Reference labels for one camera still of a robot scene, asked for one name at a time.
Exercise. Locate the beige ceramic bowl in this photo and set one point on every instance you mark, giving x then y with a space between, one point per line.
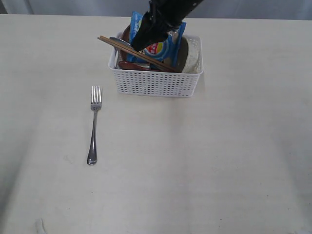
182 55

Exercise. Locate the brown wooden chopstick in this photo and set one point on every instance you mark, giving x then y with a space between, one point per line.
122 47
146 56

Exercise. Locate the red-brown wooden spoon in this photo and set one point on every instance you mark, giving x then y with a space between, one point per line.
131 66

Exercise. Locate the silver table knife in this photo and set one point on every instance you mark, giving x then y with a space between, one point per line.
120 40

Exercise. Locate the white perforated plastic basket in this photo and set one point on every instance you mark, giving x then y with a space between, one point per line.
161 84

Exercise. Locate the silver fork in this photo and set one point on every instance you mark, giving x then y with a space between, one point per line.
96 104

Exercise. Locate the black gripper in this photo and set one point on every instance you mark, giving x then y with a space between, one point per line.
162 15

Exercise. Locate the brown wooden plate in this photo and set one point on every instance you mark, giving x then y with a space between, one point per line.
125 37

